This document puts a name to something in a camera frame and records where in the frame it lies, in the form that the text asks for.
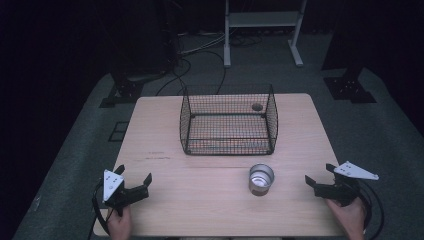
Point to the person's right hand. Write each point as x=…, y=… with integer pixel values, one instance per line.
x=348, y=218

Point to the silver metal can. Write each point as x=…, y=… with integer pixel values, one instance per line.
x=261, y=180

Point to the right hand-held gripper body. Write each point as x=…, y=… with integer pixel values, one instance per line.
x=343, y=191

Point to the person's left hand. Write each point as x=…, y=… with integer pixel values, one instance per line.
x=119, y=225

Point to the black stand base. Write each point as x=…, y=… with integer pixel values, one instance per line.
x=125, y=90
x=348, y=88

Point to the white metal table frame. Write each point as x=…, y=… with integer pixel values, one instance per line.
x=263, y=19

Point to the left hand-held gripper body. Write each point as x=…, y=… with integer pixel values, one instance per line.
x=111, y=186

